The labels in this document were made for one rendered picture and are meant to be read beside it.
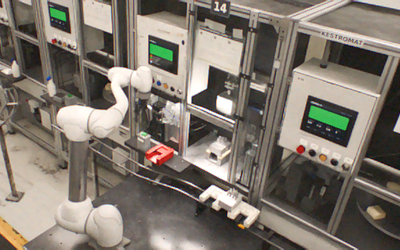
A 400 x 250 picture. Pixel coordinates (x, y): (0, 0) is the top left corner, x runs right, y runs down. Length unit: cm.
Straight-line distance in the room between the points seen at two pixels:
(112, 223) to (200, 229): 60
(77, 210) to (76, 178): 19
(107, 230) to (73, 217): 21
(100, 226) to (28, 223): 149
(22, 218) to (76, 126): 179
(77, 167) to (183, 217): 81
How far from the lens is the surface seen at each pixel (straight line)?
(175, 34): 233
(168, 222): 253
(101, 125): 196
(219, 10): 211
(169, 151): 264
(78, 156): 214
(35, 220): 365
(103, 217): 221
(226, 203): 233
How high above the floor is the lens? 249
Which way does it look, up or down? 31 degrees down
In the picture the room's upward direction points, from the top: 5 degrees clockwise
